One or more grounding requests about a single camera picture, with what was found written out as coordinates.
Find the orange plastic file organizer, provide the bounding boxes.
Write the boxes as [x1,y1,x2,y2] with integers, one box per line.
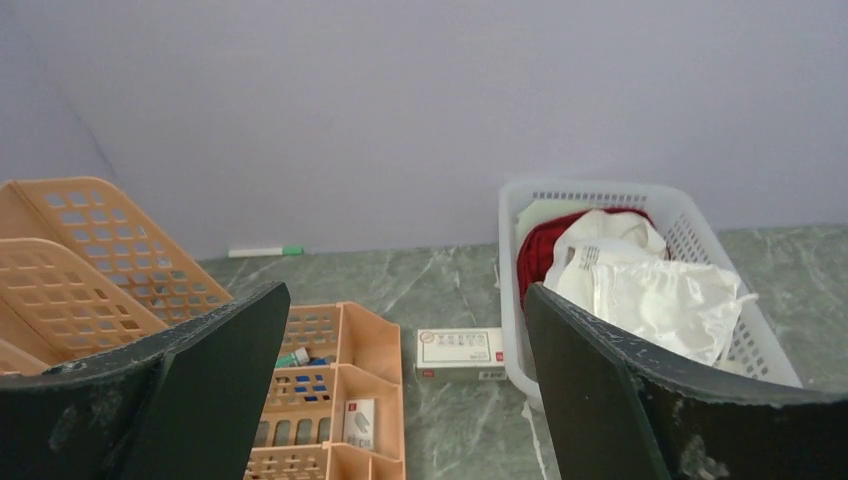
[1,177,407,479]

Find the green white marker pen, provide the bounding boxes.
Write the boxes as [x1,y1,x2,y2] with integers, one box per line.
[227,245,305,259]

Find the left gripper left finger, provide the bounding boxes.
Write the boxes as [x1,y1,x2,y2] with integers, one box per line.
[1,281,291,479]

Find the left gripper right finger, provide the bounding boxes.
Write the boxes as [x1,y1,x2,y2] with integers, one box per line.
[525,285,847,479]

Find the white plastic basket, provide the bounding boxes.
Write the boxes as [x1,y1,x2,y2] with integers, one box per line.
[498,180,800,410]

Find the red bra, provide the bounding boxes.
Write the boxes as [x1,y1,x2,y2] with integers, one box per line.
[516,207,655,308]

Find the small white box in organizer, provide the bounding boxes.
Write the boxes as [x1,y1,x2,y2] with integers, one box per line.
[343,398,376,451]

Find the small white cardboard box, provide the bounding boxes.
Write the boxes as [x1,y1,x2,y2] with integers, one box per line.
[415,327,507,383]

